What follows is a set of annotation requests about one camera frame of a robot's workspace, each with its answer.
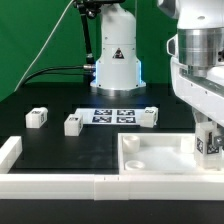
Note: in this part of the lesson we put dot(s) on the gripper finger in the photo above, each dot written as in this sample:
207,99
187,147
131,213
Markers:
200,118
218,136

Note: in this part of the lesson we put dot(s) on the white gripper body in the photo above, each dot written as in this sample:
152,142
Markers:
204,94

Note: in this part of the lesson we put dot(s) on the white square tabletop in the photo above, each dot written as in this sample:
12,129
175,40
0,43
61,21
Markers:
162,153

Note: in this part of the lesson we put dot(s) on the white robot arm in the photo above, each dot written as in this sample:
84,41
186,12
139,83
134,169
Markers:
197,57

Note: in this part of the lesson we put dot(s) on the fiducial marker sheet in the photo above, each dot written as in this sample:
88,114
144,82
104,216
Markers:
102,116

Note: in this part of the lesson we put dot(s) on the white U-shaped fence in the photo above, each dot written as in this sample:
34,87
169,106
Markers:
102,187

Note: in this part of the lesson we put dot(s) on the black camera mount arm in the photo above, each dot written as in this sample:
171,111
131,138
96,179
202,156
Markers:
89,9

